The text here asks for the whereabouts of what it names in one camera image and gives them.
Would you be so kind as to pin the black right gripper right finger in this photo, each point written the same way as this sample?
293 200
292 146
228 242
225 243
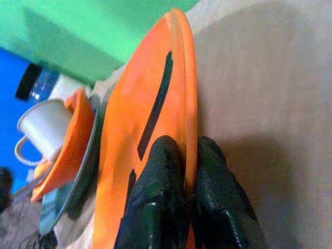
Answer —
220 197

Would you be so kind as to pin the orange bowl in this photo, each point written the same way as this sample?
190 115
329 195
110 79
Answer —
74 145

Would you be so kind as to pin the large orange plate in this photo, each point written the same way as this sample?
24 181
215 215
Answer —
124 135

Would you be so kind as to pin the blue board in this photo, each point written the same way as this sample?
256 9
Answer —
11 103

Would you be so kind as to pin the grey plate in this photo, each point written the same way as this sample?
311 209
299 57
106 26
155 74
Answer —
75 192

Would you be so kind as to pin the white enamel mug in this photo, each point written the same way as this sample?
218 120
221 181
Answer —
42 129

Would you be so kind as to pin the green box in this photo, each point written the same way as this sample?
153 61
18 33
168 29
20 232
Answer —
85 33

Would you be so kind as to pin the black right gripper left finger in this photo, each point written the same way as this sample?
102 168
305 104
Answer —
155 186

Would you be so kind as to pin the clear bottle with black cap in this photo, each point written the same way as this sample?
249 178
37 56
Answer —
35 83

